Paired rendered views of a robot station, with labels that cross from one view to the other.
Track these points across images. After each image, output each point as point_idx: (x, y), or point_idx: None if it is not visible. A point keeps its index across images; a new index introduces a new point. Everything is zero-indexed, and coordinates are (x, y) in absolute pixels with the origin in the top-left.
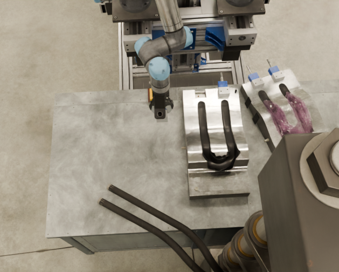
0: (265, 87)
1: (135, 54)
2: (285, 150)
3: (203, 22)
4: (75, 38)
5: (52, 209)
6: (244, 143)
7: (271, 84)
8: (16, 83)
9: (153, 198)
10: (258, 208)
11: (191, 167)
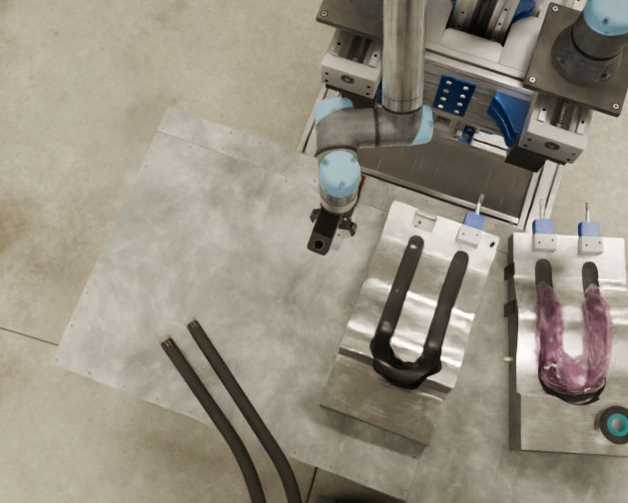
0: (557, 256)
1: (341, 90)
2: None
3: (493, 81)
4: None
5: (80, 319)
6: (459, 353)
7: (571, 255)
8: (139, 27)
9: (258, 376)
10: (434, 476)
11: (344, 353)
